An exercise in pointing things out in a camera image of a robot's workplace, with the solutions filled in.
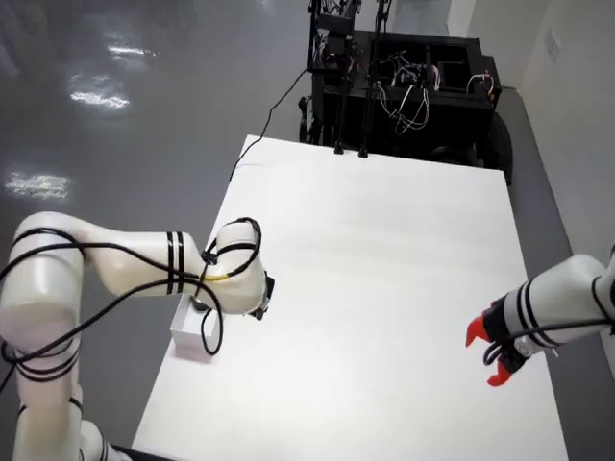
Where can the long black aluminium rail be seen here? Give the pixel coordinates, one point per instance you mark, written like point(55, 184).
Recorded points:
point(130, 453)

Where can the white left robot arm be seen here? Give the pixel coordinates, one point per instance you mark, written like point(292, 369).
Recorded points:
point(43, 288)

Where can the black electronics box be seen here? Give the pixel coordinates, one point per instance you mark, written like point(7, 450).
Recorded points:
point(331, 43)

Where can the black stand pole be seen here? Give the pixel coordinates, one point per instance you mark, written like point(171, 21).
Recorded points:
point(367, 120)
point(340, 120)

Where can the white cardboard bin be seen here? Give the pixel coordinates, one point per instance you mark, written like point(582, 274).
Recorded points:
point(185, 336)

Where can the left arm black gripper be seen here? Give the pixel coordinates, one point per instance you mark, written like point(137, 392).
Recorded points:
point(266, 293)

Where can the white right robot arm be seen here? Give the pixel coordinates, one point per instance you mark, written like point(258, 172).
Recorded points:
point(562, 298)

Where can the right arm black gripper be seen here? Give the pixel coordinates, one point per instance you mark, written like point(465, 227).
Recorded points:
point(497, 326)

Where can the black equipment cart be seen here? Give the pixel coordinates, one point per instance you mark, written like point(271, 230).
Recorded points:
point(432, 134)

